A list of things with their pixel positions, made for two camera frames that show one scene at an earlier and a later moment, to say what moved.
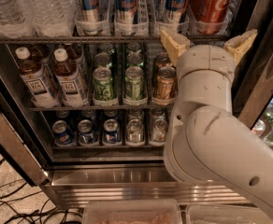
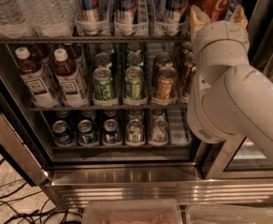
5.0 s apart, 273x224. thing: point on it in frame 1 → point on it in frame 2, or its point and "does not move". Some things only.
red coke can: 208,9 does not move
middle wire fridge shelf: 82,108 does not move
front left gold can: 166,83 does not move
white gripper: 206,61 → 220,34
